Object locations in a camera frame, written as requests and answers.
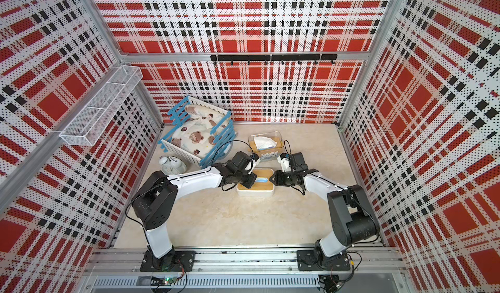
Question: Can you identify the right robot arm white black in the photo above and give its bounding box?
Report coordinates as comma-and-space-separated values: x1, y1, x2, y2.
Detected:
270, 153, 380, 259

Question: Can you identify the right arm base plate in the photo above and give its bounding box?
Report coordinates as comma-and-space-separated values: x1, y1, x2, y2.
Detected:
296, 249, 351, 272

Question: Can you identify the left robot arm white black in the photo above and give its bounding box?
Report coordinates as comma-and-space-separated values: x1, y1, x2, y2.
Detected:
130, 152, 260, 259

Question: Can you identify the white plastic box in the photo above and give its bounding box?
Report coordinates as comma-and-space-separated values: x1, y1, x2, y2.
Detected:
237, 188, 275, 198

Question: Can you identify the bear print cloth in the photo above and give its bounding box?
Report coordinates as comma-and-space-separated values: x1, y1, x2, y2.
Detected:
170, 105, 229, 159

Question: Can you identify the green circuit board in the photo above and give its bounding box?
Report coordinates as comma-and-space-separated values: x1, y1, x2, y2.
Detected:
151, 277, 178, 286

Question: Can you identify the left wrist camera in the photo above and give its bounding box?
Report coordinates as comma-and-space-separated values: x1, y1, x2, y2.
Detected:
246, 154, 260, 173

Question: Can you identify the black hook rail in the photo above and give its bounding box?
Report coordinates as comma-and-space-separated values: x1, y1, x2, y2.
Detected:
210, 53, 339, 63

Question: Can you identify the blue white slatted crate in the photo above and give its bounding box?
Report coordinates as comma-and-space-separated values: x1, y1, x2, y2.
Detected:
159, 96, 236, 169

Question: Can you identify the blue tissue pack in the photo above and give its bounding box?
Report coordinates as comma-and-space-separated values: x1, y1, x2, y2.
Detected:
253, 136, 277, 150
255, 177, 269, 183

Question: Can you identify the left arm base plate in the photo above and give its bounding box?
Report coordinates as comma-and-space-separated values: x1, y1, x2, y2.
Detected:
140, 249, 196, 272

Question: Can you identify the clear plastic tissue box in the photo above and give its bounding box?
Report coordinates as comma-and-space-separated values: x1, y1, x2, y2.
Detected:
248, 131, 284, 161

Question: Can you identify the blue tissue pack front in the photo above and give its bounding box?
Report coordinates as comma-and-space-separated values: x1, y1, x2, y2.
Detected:
253, 136, 277, 150

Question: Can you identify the bamboo lid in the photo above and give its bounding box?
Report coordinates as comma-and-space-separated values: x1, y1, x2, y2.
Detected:
249, 140, 284, 156

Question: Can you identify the white bamboo-lid tissue box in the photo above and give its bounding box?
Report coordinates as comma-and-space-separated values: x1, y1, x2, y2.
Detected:
237, 169, 275, 190

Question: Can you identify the white wire mesh shelf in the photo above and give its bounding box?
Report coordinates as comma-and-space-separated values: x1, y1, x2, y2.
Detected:
59, 65, 143, 147

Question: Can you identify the white alarm clock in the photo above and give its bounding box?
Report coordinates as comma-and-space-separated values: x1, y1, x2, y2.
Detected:
159, 156, 187, 175

